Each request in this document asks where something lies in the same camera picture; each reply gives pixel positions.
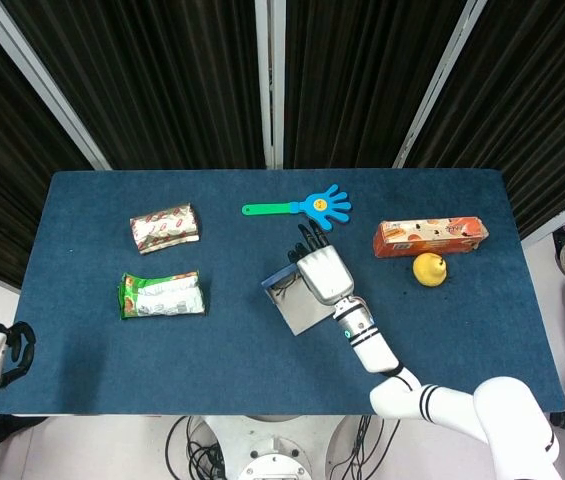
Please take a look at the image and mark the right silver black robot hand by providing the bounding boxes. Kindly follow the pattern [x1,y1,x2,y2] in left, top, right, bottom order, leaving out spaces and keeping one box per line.
[287,222,356,306]

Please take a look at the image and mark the grey blue box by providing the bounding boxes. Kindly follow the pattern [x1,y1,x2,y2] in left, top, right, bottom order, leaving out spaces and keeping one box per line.
[260,263,336,338]

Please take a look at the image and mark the wire-frame eyeglasses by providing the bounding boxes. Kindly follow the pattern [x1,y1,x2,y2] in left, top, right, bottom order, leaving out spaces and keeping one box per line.
[270,277,305,303]

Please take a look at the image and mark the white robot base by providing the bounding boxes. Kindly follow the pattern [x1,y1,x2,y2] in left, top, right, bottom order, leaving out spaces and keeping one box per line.
[187,414,364,480]

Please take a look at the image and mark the blue green hand clapper toy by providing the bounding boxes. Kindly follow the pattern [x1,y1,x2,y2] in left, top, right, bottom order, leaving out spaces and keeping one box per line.
[240,183,353,234]

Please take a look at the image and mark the orange cardboard snack carton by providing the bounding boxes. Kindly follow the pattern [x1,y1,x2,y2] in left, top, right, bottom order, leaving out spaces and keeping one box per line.
[372,215,490,260]

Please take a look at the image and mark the green silver snack bag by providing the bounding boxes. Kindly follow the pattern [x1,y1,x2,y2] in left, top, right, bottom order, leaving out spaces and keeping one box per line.
[118,270,207,321]

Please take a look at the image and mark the red white snack packet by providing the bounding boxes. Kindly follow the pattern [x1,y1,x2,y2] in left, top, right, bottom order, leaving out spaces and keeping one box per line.
[128,201,201,256]

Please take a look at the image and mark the blue velvet table cloth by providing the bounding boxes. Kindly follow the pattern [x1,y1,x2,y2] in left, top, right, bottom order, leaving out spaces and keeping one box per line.
[0,168,565,418]

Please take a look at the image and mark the dark pleated partition curtain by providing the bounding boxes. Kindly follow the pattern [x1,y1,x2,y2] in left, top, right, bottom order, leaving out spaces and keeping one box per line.
[283,0,465,170]
[0,0,94,290]
[405,0,565,241]
[0,0,269,171]

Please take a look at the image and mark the black cable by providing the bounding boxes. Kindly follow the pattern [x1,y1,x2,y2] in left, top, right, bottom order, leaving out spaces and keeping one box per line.
[328,414,402,480]
[165,414,225,480]

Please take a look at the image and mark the white partition post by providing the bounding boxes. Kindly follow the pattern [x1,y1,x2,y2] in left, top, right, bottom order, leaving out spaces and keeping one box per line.
[0,0,112,172]
[253,0,287,169]
[392,0,489,169]

